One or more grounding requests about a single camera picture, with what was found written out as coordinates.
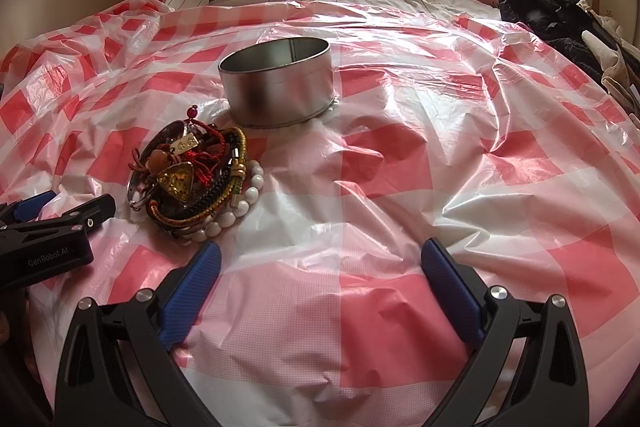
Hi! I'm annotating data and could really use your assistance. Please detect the white bead bracelet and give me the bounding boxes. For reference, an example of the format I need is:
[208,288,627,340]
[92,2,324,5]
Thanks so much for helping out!
[180,159,266,243]

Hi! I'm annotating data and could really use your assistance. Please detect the black clothes pile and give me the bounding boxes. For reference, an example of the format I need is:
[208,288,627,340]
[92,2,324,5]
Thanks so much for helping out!
[498,0,639,116]

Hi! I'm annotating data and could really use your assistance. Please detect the red white checkered plastic sheet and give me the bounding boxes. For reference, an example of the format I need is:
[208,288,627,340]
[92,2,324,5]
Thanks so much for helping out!
[1,0,639,426]

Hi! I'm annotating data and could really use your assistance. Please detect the round silver metal tin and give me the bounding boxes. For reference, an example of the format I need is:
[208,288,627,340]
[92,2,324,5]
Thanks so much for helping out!
[218,37,335,129]

